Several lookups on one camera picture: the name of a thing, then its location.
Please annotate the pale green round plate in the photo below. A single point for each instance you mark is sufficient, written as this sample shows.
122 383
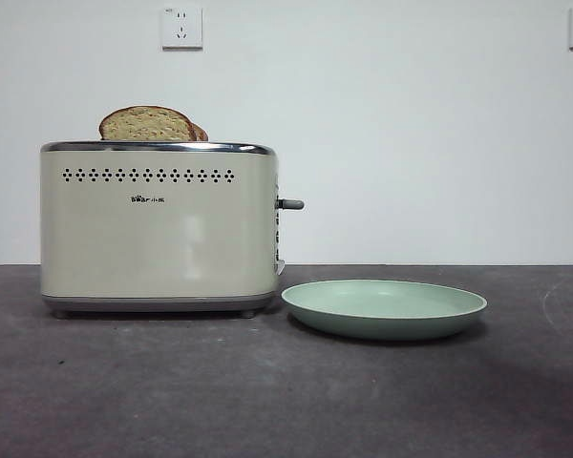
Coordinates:
382 315

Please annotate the large brown-crust bread slice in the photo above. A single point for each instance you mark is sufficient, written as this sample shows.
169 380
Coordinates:
143 125

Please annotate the small brown-crust bread slice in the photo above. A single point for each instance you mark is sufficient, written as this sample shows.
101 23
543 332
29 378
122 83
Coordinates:
200 133

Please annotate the cream two-slot toaster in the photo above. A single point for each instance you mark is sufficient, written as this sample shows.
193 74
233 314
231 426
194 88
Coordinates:
153 238

